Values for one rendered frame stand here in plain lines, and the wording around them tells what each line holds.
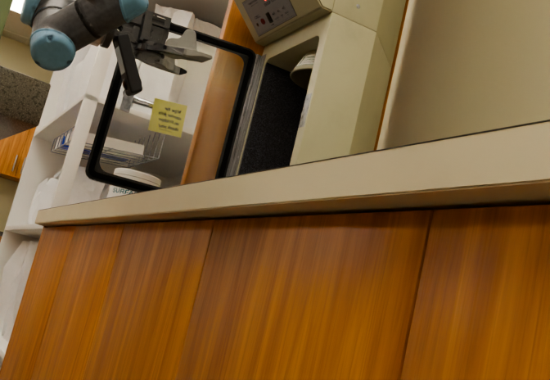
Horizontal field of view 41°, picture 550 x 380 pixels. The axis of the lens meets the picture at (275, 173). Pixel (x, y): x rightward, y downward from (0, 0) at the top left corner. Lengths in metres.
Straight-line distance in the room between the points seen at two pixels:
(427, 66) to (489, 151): 1.49
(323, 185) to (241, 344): 0.22
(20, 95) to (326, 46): 0.93
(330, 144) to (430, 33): 0.65
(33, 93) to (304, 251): 0.29
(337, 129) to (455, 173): 0.98
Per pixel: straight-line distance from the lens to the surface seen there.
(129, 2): 1.32
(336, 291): 0.67
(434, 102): 1.91
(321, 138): 1.47
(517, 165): 0.48
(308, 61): 1.62
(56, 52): 1.35
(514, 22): 1.79
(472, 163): 0.52
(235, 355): 0.82
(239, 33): 1.85
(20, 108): 0.68
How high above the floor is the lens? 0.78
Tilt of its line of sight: 11 degrees up
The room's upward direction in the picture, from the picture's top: 14 degrees clockwise
